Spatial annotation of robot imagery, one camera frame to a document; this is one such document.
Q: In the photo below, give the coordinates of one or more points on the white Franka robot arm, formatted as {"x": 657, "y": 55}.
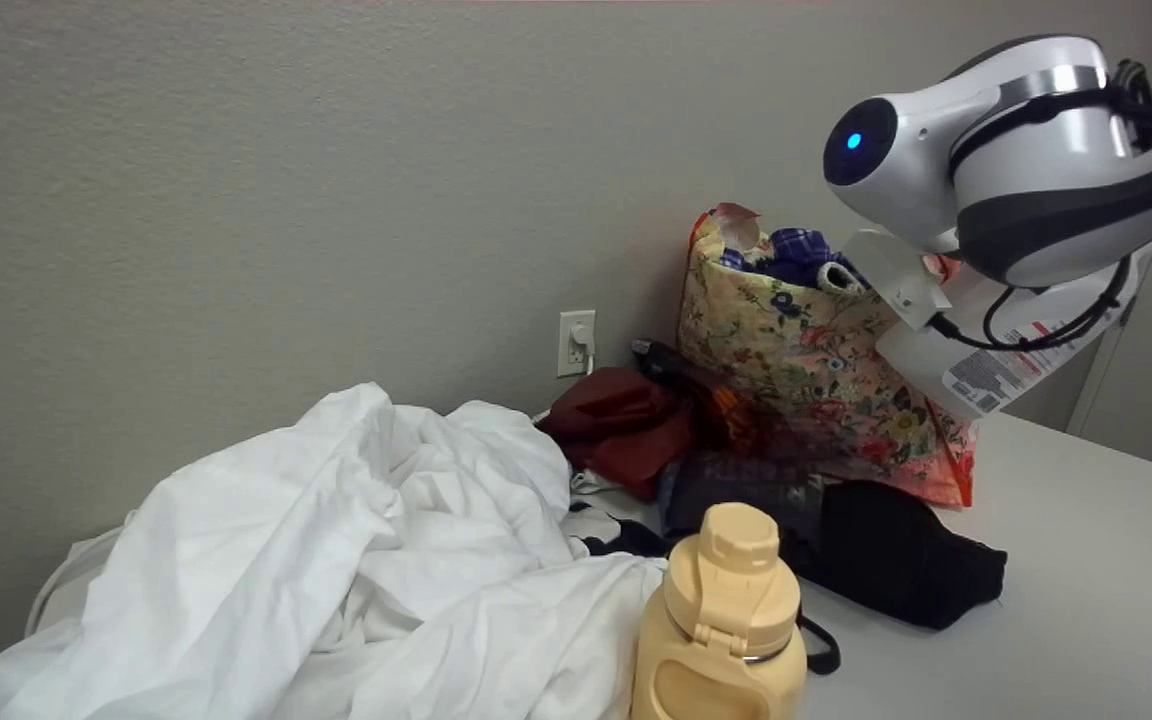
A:
{"x": 1043, "y": 161}

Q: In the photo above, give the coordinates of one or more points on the floral pink laundry bag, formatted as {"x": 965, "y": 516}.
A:
{"x": 802, "y": 373}

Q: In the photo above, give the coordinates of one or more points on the dark red garment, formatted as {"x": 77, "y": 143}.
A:
{"x": 619, "y": 425}

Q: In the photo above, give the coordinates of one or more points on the black fabric piece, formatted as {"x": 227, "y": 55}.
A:
{"x": 653, "y": 361}

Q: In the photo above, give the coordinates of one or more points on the orange patterned garment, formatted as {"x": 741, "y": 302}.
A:
{"x": 738, "y": 422}

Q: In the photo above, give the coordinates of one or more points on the dark purple garment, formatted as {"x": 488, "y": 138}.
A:
{"x": 738, "y": 487}

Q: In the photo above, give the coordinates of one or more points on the blue garment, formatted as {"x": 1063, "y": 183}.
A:
{"x": 791, "y": 254}

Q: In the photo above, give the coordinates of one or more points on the small white rimmed item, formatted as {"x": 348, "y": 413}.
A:
{"x": 840, "y": 277}

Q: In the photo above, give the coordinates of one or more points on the tan plastic water bottle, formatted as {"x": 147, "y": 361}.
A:
{"x": 723, "y": 626}

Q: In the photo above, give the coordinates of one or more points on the white crumpled bed sheet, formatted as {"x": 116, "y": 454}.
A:
{"x": 308, "y": 574}

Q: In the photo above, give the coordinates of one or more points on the black garment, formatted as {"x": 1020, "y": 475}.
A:
{"x": 908, "y": 553}

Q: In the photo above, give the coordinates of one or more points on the white wall outlet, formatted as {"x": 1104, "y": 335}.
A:
{"x": 577, "y": 340}

